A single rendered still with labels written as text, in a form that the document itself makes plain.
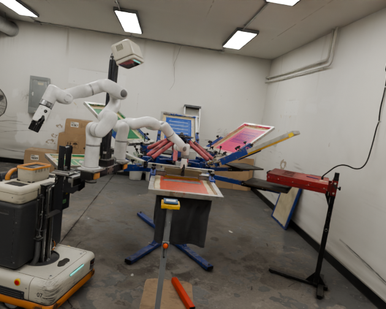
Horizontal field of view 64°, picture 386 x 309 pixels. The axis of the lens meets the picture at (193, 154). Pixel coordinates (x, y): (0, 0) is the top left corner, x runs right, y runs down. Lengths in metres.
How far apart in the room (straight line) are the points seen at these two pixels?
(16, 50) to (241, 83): 4.84
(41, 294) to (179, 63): 5.56
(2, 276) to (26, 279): 0.19
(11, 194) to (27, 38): 5.49
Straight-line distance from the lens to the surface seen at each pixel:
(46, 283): 2.60
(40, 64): 7.56
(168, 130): 2.75
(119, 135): 2.54
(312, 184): 3.18
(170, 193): 2.39
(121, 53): 2.27
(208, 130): 7.11
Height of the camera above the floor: 1.59
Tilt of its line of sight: 7 degrees down
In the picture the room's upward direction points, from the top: 8 degrees clockwise
